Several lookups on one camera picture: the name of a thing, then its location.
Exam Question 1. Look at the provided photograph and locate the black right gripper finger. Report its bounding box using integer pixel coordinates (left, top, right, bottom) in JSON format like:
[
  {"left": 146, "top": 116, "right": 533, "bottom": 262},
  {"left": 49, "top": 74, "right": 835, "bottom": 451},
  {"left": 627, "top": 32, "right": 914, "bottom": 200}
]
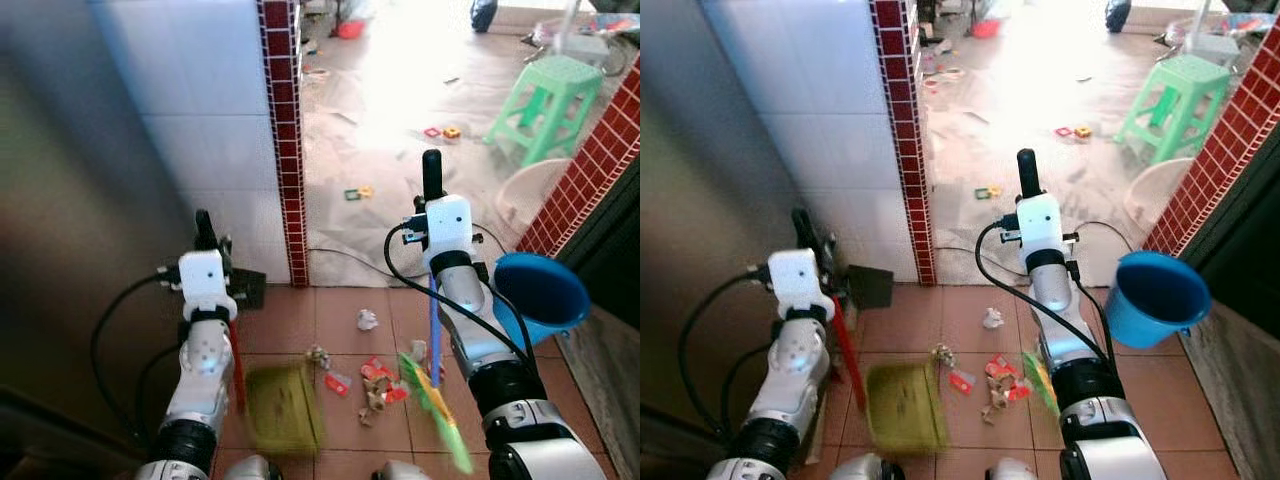
[
  {"left": 421, "top": 149, "right": 446, "bottom": 204},
  {"left": 1016, "top": 147, "right": 1042, "bottom": 200}
]

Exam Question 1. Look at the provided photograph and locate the olive dustpan with red handle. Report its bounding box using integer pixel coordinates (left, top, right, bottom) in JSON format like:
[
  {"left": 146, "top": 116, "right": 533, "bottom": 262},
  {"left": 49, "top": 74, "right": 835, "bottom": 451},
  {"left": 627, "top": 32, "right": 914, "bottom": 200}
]
[
  {"left": 227, "top": 318, "right": 327, "bottom": 457},
  {"left": 832, "top": 316, "right": 952, "bottom": 457}
]

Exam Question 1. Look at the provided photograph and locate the green broom with blue handle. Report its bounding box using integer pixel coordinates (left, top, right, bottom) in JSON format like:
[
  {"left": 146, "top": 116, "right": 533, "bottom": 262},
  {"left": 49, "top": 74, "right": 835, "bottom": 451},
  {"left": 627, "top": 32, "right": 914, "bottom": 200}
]
[
  {"left": 397, "top": 275, "right": 474, "bottom": 475},
  {"left": 1021, "top": 347, "right": 1063, "bottom": 419}
]

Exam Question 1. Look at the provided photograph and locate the dark brown box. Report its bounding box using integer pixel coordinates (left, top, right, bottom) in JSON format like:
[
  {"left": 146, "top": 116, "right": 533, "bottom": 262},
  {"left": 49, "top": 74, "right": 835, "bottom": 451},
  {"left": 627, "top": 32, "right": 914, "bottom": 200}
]
[
  {"left": 232, "top": 267, "right": 269, "bottom": 310},
  {"left": 845, "top": 264, "right": 897, "bottom": 310}
]

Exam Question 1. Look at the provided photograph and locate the white plastic basin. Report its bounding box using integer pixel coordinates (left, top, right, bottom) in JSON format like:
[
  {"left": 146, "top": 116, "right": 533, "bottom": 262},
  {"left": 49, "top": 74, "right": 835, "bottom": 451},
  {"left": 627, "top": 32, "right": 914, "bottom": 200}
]
[
  {"left": 1124, "top": 156, "right": 1197, "bottom": 234},
  {"left": 496, "top": 157, "right": 572, "bottom": 237}
]

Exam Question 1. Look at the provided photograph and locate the blue plastic bucket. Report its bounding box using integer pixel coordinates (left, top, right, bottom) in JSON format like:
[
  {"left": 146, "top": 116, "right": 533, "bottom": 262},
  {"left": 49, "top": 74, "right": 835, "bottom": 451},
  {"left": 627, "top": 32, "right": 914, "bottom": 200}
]
[
  {"left": 1104, "top": 249, "right": 1212, "bottom": 350},
  {"left": 492, "top": 251, "right": 592, "bottom": 347}
]

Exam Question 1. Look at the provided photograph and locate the green plastic stool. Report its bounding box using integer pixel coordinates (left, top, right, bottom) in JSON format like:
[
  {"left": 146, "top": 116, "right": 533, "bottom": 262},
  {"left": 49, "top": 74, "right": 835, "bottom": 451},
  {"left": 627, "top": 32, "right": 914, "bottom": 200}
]
[
  {"left": 484, "top": 54, "right": 605, "bottom": 167},
  {"left": 1114, "top": 54, "right": 1234, "bottom": 167}
]

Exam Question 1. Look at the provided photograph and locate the silver left robot leg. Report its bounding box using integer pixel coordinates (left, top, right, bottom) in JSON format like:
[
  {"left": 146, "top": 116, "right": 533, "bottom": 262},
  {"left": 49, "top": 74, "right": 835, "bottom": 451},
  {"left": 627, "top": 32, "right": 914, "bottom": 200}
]
[
  {"left": 222, "top": 454, "right": 283, "bottom": 480},
  {"left": 828, "top": 453, "right": 908, "bottom": 480}
]

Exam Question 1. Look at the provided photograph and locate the silver robot leg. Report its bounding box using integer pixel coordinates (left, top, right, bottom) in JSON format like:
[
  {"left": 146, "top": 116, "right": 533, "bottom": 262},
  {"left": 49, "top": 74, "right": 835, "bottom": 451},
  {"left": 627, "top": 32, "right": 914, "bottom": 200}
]
[
  {"left": 984, "top": 457, "right": 1038, "bottom": 480},
  {"left": 828, "top": 453, "right": 908, "bottom": 480},
  {"left": 222, "top": 454, "right": 283, "bottom": 480},
  {"left": 373, "top": 459, "right": 433, "bottom": 480}
]

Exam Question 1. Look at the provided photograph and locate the brown crumpled paper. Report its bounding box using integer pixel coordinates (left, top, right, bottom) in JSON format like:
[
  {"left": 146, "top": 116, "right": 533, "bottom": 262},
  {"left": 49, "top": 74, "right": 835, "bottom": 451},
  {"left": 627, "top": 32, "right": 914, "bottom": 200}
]
[
  {"left": 357, "top": 385, "right": 395, "bottom": 428},
  {"left": 980, "top": 380, "right": 1015, "bottom": 425}
]

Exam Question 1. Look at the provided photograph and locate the dark wooden door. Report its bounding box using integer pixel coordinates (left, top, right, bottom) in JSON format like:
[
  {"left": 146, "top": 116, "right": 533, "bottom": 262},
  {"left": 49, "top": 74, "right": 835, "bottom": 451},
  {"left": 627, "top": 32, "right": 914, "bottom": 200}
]
[
  {"left": 1185, "top": 120, "right": 1280, "bottom": 313},
  {"left": 545, "top": 165, "right": 641, "bottom": 331}
]

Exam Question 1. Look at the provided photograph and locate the silver right robot leg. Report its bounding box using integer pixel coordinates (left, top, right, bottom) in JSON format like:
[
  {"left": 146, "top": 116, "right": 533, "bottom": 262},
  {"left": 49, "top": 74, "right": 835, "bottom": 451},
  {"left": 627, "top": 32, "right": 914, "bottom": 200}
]
[
  {"left": 373, "top": 459, "right": 433, "bottom": 480},
  {"left": 984, "top": 457, "right": 1038, "bottom": 480}
]

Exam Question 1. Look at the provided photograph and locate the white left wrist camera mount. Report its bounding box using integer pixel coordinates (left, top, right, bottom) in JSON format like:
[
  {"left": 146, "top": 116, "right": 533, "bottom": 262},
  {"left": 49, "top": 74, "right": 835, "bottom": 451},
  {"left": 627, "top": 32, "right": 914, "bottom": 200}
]
[
  {"left": 767, "top": 247, "right": 834, "bottom": 321},
  {"left": 178, "top": 249, "right": 239, "bottom": 321}
]

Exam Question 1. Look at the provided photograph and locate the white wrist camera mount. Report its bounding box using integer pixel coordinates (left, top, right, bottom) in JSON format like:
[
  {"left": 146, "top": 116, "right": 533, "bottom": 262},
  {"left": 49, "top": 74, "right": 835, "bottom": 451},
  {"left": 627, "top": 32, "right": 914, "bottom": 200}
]
[
  {"left": 178, "top": 249, "right": 239, "bottom": 321},
  {"left": 767, "top": 247, "right": 834, "bottom": 321},
  {"left": 1014, "top": 192, "right": 1067, "bottom": 264},
  {"left": 424, "top": 194, "right": 475, "bottom": 267}
]

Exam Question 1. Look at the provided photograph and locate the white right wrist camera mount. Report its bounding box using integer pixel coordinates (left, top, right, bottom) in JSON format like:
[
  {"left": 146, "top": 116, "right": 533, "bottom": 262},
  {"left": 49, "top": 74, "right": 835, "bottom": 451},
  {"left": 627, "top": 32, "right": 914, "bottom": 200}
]
[
  {"left": 424, "top": 194, "right": 475, "bottom": 267},
  {"left": 1014, "top": 192, "right": 1067, "bottom": 264}
]

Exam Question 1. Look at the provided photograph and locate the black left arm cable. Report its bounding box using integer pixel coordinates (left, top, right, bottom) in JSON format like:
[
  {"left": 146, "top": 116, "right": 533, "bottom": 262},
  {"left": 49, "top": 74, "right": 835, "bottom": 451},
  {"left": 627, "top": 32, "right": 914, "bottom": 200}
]
[
  {"left": 676, "top": 264, "right": 773, "bottom": 442},
  {"left": 89, "top": 268, "right": 187, "bottom": 442},
  {"left": 133, "top": 342, "right": 185, "bottom": 434},
  {"left": 718, "top": 342, "right": 775, "bottom": 439}
]

